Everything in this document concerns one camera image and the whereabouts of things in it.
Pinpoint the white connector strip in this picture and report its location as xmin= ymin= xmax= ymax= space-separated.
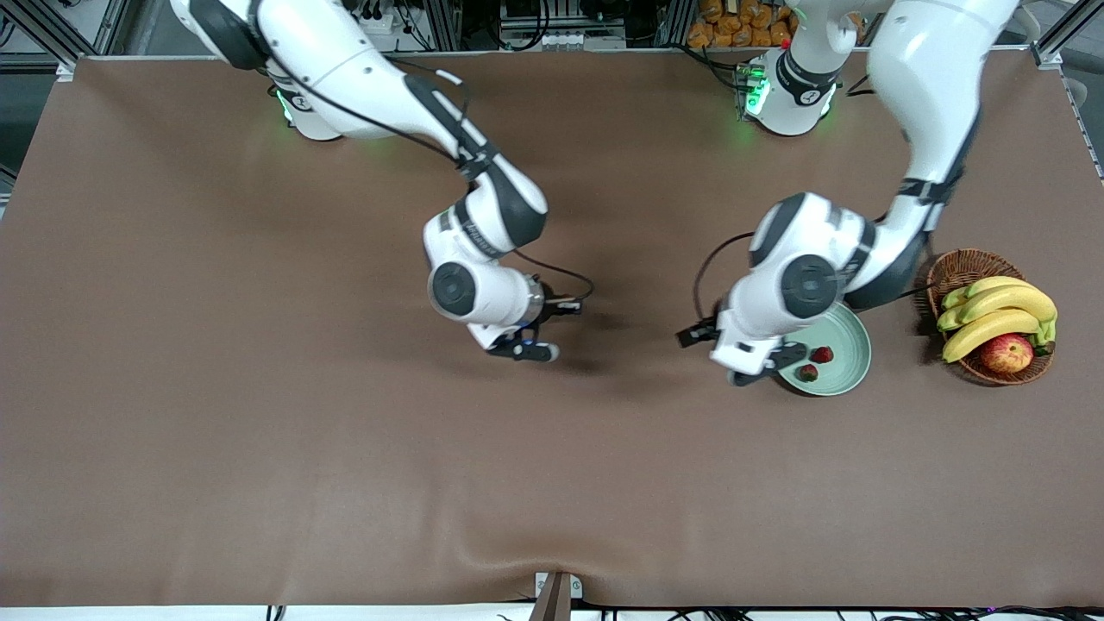
xmin=533 ymin=31 xmax=628 ymax=50

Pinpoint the large yellow banana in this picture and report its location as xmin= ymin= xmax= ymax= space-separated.
xmin=942 ymin=309 xmax=1041 ymax=364
xmin=957 ymin=285 xmax=1058 ymax=325

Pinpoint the red apple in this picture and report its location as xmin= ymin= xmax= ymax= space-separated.
xmin=979 ymin=334 xmax=1035 ymax=374

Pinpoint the brown table cover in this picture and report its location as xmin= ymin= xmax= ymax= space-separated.
xmin=0 ymin=52 xmax=1104 ymax=609

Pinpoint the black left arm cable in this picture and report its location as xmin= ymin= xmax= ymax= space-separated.
xmin=693 ymin=73 xmax=941 ymax=327

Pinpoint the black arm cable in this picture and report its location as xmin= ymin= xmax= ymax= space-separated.
xmin=693 ymin=73 xmax=941 ymax=327
xmin=259 ymin=52 xmax=596 ymax=303

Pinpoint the brown wicker basket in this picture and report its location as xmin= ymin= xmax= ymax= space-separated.
xmin=927 ymin=248 xmax=1055 ymax=386

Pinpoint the aluminium frame profile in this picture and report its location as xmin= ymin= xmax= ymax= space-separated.
xmin=1033 ymin=0 xmax=1104 ymax=68
xmin=0 ymin=0 xmax=130 ymax=78

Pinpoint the brown pole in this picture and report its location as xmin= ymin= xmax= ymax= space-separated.
xmin=528 ymin=574 xmax=574 ymax=621

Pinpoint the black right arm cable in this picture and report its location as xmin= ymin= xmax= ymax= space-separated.
xmin=259 ymin=52 xmax=596 ymax=303

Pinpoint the white metal bracket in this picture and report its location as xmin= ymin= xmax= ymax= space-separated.
xmin=533 ymin=571 xmax=584 ymax=600

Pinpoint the pale green round plate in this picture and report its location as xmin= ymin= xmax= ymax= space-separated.
xmin=776 ymin=302 xmax=873 ymax=398

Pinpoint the small yellow banana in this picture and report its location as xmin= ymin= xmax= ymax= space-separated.
xmin=964 ymin=276 xmax=1032 ymax=299

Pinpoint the bag of orange bread rolls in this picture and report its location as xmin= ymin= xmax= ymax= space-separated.
xmin=687 ymin=0 xmax=799 ymax=49

